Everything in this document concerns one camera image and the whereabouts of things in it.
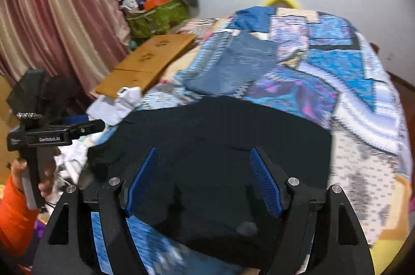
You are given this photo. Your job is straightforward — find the green patterned storage bag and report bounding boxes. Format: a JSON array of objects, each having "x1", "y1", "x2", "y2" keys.
[{"x1": 126, "y1": 0, "x2": 190, "y2": 39}]

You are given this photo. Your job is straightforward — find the patchwork bedspread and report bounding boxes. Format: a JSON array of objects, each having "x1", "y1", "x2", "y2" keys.
[{"x1": 91, "y1": 6, "x2": 412, "y2": 275}]

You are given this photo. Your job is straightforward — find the orange box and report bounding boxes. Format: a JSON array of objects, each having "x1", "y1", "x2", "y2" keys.
[{"x1": 143, "y1": 0, "x2": 172, "y2": 11}]

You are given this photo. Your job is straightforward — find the person's left forearm orange sleeve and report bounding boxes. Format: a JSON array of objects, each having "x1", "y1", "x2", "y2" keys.
[{"x1": 0, "y1": 176, "x2": 44, "y2": 263}]

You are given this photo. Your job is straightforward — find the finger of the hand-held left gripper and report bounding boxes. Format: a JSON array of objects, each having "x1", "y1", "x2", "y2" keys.
[
  {"x1": 70, "y1": 119, "x2": 105, "y2": 137},
  {"x1": 63, "y1": 115, "x2": 89, "y2": 126}
]

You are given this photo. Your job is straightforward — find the wooden folding lap desk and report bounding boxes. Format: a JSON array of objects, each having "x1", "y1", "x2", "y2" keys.
[{"x1": 90, "y1": 33, "x2": 197, "y2": 99}]

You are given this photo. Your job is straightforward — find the black pants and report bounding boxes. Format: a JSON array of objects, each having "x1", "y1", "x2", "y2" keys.
[{"x1": 87, "y1": 96, "x2": 333, "y2": 269}]

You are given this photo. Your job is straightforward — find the dark cloth with rhinestone trim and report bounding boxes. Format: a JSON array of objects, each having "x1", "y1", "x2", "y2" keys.
[{"x1": 6, "y1": 68, "x2": 81, "y2": 133}]

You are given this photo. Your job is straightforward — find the blue denim jeans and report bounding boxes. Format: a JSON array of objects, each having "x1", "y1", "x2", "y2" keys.
[{"x1": 177, "y1": 32, "x2": 279, "y2": 97}]

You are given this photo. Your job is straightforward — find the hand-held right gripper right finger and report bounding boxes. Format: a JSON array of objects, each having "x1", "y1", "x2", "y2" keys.
[{"x1": 249, "y1": 147, "x2": 373, "y2": 275}]

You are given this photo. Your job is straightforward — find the pink and cream striped curtain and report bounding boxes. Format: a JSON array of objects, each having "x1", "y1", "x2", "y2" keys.
[{"x1": 0, "y1": 0, "x2": 130, "y2": 94}]

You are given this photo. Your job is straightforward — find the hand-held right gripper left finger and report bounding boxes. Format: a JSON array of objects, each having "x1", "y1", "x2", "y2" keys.
[{"x1": 32, "y1": 147, "x2": 158, "y2": 275}]

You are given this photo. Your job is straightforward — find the striped bed sheet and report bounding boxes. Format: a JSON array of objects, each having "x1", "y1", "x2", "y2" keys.
[{"x1": 177, "y1": 17, "x2": 227, "y2": 36}]

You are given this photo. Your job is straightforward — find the white crumpled cloth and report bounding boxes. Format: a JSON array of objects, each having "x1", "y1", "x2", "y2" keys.
[{"x1": 87, "y1": 87, "x2": 143, "y2": 126}]

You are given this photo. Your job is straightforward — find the person's left hand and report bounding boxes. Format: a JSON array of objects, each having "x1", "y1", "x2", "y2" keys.
[{"x1": 11, "y1": 145, "x2": 62, "y2": 198}]

